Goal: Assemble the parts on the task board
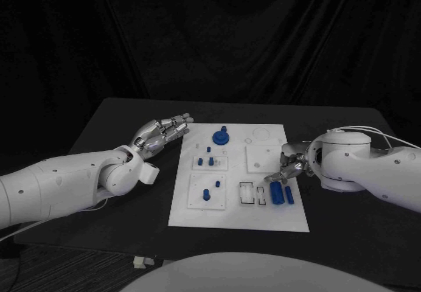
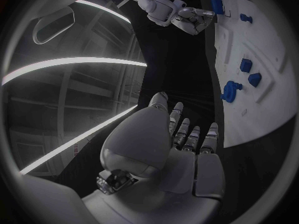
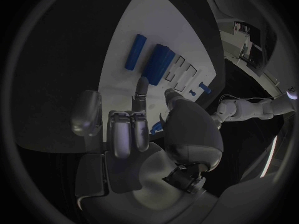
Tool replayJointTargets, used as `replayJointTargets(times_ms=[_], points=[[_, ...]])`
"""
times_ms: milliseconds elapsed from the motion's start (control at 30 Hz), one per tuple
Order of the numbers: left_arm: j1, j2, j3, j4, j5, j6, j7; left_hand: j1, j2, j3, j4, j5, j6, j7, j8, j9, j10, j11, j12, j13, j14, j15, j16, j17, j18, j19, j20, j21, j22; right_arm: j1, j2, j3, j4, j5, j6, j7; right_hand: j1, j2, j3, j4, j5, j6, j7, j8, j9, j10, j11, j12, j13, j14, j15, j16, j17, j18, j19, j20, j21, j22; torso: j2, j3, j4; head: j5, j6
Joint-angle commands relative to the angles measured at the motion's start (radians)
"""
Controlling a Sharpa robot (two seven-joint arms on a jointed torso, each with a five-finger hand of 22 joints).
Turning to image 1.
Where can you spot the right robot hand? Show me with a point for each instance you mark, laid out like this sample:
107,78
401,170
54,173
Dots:
291,170

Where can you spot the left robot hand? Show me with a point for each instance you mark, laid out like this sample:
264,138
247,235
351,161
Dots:
154,136

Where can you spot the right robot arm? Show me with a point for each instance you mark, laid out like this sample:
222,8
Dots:
368,168

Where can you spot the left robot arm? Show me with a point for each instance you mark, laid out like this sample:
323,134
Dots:
62,178

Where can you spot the white task board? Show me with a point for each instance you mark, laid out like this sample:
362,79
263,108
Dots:
237,212

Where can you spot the thick long blue cylinder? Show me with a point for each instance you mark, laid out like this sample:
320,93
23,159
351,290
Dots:
277,192

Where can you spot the thin long blue cylinder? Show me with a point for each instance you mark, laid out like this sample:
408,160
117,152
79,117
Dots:
289,195

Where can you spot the blue gear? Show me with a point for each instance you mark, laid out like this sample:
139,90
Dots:
221,137

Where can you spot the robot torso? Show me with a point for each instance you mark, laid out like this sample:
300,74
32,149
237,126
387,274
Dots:
250,273

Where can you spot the small white block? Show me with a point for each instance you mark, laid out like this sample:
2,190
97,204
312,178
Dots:
141,262

